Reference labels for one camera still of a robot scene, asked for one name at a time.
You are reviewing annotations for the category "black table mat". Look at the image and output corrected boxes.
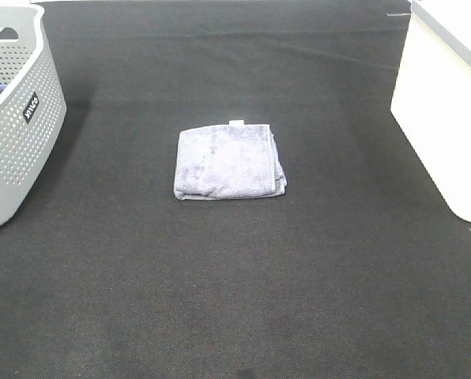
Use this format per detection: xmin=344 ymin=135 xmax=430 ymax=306
xmin=0 ymin=1 xmax=471 ymax=378

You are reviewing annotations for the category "grey perforated laundry basket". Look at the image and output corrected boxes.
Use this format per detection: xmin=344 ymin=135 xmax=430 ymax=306
xmin=0 ymin=1 xmax=66 ymax=226

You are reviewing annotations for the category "lavender towel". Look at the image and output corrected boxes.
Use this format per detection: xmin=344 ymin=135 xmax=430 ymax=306
xmin=173 ymin=120 xmax=287 ymax=201

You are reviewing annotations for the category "white plastic storage bin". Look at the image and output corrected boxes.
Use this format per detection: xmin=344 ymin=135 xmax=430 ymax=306
xmin=390 ymin=1 xmax=471 ymax=222

